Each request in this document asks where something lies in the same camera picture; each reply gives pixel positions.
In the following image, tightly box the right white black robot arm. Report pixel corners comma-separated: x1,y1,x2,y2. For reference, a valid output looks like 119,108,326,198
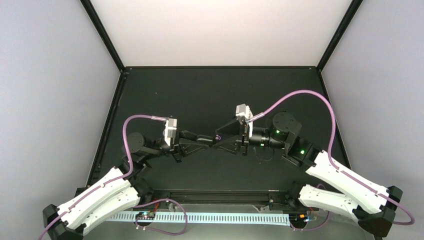
214,111,403,238

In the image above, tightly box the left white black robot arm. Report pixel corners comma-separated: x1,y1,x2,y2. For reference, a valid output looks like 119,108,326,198
41,130,220,240

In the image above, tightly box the left electronics board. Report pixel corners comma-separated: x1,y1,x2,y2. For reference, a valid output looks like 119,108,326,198
135,211,156,221

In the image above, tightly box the electronics board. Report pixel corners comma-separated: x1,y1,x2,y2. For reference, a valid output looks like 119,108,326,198
135,211,156,221
289,214,317,223

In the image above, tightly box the right electronics board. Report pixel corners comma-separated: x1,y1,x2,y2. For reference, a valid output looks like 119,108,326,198
289,214,317,223

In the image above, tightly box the clear plastic sheet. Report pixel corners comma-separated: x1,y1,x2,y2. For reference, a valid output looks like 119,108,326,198
257,203,380,240

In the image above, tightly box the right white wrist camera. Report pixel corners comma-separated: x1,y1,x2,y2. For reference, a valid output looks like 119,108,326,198
235,104,254,125

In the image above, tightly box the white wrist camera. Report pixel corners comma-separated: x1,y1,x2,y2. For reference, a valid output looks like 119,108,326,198
163,118,178,147
235,104,254,125

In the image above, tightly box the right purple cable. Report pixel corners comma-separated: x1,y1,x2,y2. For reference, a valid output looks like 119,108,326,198
246,90,416,232

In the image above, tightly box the purple cable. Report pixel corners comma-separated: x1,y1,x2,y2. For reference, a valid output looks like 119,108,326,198
246,90,416,232
38,114,173,240

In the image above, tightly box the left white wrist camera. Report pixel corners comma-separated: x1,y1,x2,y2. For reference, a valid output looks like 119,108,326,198
163,118,178,147

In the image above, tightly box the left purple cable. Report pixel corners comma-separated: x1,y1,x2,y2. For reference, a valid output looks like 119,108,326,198
38,114,173,240

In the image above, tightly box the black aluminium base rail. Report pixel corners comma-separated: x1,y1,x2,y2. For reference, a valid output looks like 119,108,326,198
144,189,294,205

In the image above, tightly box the white slotted cable duct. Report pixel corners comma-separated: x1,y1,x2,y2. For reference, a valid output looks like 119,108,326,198
108,211,290,226

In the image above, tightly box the right black frame post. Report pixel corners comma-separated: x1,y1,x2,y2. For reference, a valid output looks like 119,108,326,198
316,0,363,74

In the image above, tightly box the black frame post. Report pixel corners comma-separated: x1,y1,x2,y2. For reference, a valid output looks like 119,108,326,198
316,0,363,74
80,0,125,72

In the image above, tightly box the left black frame post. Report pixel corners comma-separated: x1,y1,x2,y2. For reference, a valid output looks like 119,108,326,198
80,0,125,72

